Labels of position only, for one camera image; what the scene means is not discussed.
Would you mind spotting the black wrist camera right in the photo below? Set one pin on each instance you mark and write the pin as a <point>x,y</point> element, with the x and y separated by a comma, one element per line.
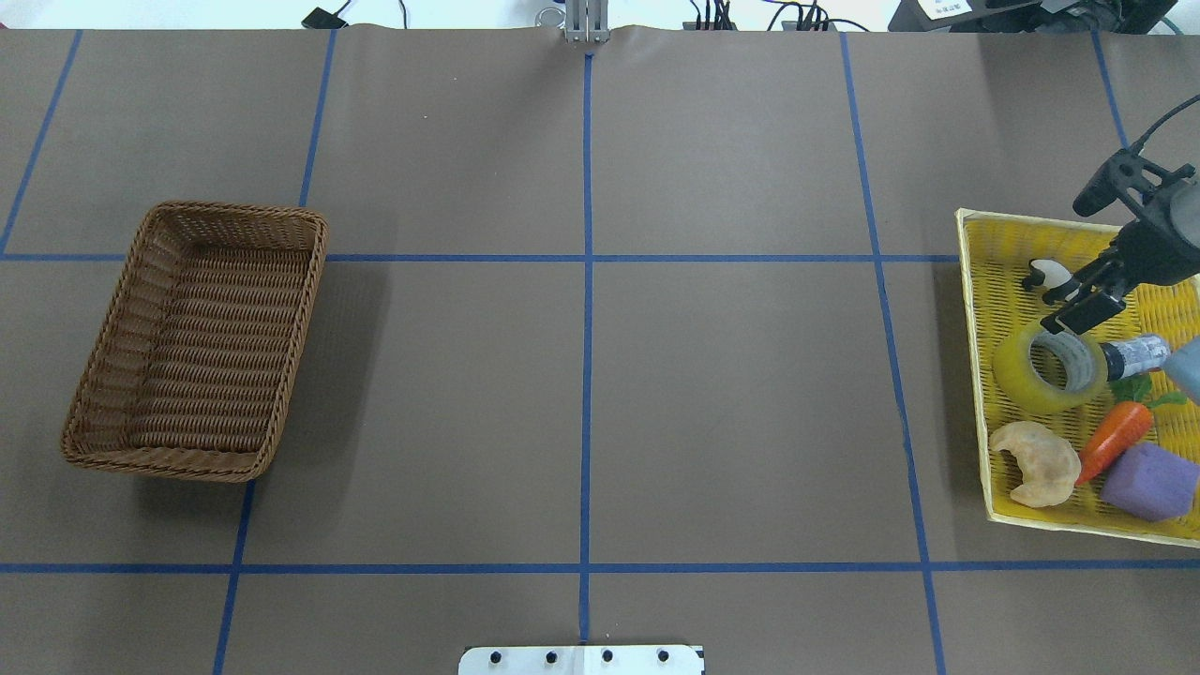
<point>1135,181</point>

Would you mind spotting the toy croissant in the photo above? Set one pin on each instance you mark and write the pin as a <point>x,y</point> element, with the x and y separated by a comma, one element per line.
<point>1048,464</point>

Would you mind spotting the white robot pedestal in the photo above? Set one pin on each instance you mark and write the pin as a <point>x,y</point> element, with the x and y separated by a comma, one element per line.
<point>584,659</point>

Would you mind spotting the purple foam block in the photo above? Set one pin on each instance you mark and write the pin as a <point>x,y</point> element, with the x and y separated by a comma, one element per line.
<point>1152,483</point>

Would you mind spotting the brown wicker basket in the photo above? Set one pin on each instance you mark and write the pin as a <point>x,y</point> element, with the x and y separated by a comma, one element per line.
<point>195,363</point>

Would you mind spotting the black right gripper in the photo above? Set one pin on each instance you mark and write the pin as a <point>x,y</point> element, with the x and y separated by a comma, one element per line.
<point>1162,250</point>

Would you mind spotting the yellow plastic basket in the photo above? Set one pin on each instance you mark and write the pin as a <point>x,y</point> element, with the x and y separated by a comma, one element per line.
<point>994,253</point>

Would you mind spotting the orange toy carrot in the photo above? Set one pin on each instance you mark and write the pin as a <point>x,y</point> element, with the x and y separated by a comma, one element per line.
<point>1121,428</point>

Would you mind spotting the yellow tape roll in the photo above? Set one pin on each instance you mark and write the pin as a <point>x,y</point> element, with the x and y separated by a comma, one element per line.
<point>1083,361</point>

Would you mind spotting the toy panda figure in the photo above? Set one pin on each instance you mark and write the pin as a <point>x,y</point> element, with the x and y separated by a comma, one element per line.
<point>1057,283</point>

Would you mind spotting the small printed bottle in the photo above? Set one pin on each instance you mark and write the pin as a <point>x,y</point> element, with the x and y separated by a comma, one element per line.
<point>1135,356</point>

